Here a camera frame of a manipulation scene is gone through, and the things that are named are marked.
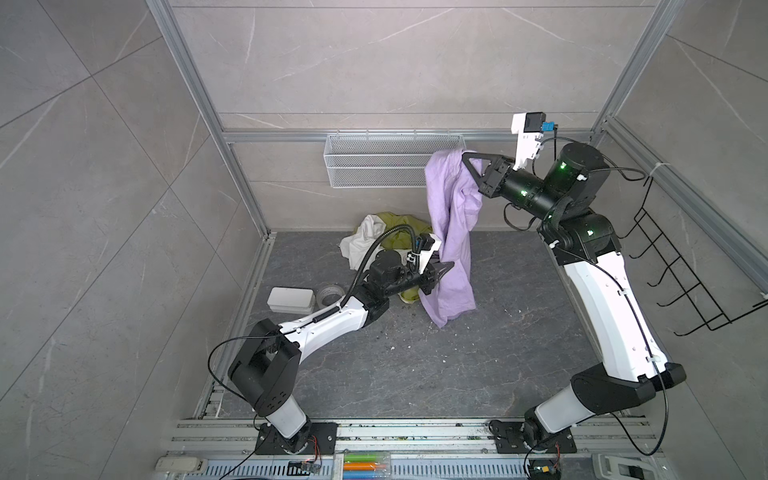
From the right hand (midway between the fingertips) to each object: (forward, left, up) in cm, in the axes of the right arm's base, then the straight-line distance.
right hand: (462, 156), depth 55 cm
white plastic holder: (-45, -35, -52) cm, 77 cm away
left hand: (-3, -1, -26) cm, 26 cm away
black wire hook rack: (-23, -50, -23) cm, 60 cm away
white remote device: (-42, +64, -52) cm, 93 cm away
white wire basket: (+36, +18, -23) cm, 46 cm away
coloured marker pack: (-43, +21, -54) cm, 72 cm away
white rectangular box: (0, +46, -51) cm, 69 cm away
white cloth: (+17, +26, -44) cm, 54 cm away
